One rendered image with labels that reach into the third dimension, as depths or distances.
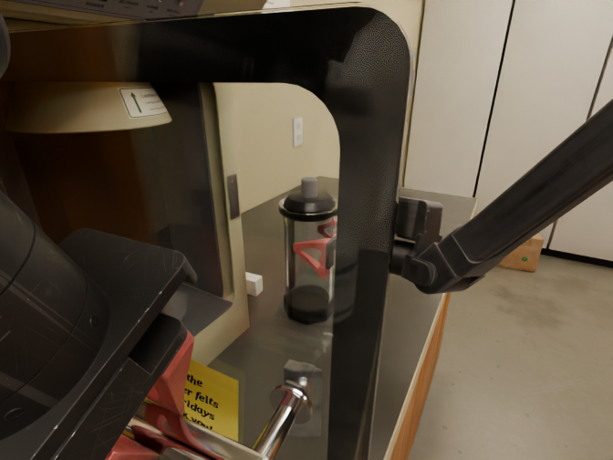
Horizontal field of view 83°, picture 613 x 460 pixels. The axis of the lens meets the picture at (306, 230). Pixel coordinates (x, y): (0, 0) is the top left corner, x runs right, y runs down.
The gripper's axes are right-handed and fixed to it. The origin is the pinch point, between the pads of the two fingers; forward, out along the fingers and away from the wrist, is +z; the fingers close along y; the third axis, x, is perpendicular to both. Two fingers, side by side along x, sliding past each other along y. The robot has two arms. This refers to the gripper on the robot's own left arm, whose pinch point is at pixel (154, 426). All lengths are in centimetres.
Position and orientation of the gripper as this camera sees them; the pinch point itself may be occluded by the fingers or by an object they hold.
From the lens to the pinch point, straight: 22.2
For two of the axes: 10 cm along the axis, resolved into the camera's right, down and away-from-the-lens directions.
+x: 9.1, 1.8, -3.7
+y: -3.8, 7.1, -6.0
